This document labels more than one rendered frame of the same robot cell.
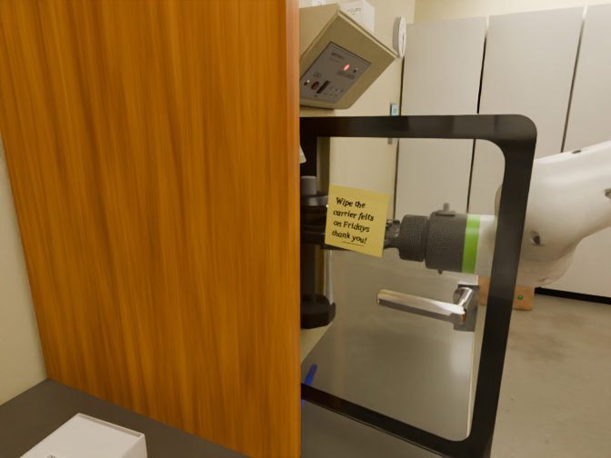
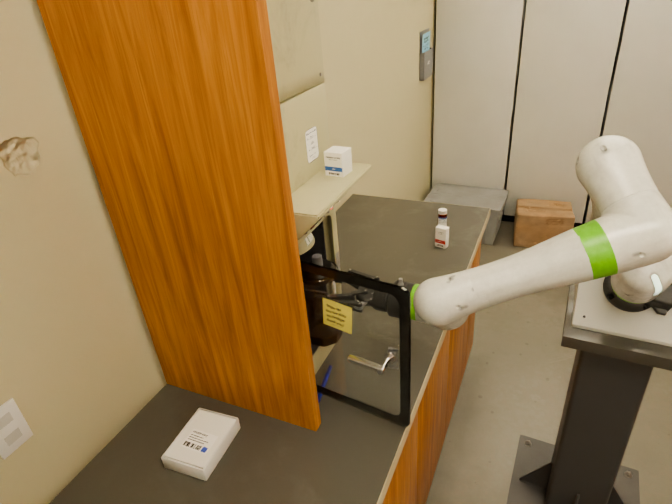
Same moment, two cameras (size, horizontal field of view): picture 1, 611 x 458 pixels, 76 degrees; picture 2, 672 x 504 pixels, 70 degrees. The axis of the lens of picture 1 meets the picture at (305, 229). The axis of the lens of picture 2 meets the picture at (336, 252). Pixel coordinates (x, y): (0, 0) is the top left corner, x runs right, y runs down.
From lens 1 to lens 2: 0.70 m
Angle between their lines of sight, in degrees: 15
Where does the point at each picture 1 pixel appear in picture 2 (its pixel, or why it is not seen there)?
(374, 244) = (347, 328)
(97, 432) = (213, 417)
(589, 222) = (450, 318)
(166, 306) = (240, 354)
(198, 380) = (262, 389)
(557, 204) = (433, 312)
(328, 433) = (336, 409)
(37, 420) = (173, 410)
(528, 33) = not seen: outside the picture
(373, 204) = (344, 311)
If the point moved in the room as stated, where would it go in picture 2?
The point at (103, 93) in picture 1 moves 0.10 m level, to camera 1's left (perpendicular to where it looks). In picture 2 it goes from (193, 253) to (149, 256)
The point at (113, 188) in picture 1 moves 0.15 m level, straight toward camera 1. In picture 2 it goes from (203, 297) to (219, 331)
